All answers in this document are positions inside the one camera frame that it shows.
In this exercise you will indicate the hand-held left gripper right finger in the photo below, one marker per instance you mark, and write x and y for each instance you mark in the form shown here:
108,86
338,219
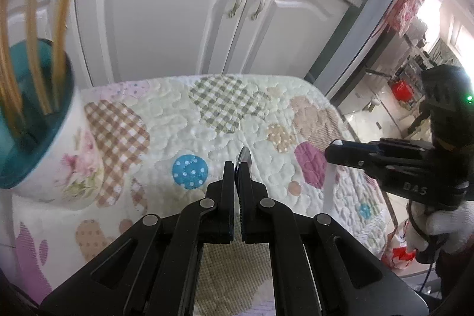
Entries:
248,212

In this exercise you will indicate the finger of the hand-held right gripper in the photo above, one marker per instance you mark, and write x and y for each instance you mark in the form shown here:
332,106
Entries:
370,155

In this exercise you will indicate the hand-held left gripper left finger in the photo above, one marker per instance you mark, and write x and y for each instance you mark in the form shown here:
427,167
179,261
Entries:
226,212

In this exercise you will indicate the metal spoon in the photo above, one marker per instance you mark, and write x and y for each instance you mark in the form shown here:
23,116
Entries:
244,155

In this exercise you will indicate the teal rimmed floral utensil holder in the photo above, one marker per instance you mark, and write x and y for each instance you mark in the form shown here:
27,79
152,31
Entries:
74,160

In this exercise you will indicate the person's right hand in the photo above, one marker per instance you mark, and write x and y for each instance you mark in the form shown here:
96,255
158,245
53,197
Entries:
451,227

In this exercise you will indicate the beige mesh mat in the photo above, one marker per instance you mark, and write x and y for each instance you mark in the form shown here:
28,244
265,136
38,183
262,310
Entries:
237,271

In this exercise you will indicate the red basket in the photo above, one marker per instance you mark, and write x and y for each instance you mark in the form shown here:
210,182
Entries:
401,92

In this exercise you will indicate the quilted patchwork mat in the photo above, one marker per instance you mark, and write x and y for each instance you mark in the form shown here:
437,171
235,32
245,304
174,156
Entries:
229,131

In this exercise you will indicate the red and white bag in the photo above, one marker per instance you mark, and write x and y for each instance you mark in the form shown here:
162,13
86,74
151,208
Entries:
400,256

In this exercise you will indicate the wide white cabinet door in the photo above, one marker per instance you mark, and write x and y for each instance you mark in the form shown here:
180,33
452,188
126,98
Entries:
163,27

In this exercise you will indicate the chopsticks in holder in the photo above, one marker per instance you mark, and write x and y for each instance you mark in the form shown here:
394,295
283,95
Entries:
79,42

